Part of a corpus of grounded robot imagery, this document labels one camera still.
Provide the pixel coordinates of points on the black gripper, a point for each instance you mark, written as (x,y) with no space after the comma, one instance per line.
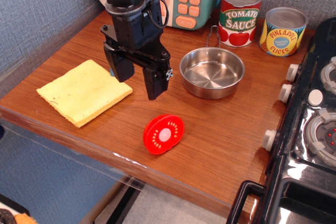
(134,39)

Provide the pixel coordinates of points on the small metal pot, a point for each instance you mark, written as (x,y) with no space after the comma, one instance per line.
(211,72)

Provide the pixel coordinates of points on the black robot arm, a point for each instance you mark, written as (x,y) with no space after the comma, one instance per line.
(134,39)

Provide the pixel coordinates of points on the yellow folded cloth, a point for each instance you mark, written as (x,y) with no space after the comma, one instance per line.
(84,92)

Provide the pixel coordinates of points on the red toy tomato half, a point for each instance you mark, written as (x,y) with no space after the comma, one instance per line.
(162,133)

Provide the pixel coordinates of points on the tomato sauce can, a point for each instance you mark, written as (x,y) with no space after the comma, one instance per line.
(237,21)

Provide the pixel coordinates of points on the white stove knob lower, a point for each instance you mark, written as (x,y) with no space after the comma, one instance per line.
(268,140)

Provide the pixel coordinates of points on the white stove knob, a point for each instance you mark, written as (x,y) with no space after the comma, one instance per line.
(268,140)
(284,93)
(292,72)

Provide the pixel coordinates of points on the white stove knob middle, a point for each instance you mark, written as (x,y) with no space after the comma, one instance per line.
(284,93)

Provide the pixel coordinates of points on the pineapple slices can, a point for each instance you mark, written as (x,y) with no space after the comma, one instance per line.
(283,31)

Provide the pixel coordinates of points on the white stove knob upper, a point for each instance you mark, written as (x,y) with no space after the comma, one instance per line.
(292,72)

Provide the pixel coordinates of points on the orange fuzzy object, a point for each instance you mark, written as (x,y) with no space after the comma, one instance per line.
(8,218)

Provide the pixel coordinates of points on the black toy stove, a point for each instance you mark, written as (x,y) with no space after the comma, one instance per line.
(300,175)

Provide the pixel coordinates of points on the blue handled fork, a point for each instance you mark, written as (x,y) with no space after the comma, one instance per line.
(112,73)

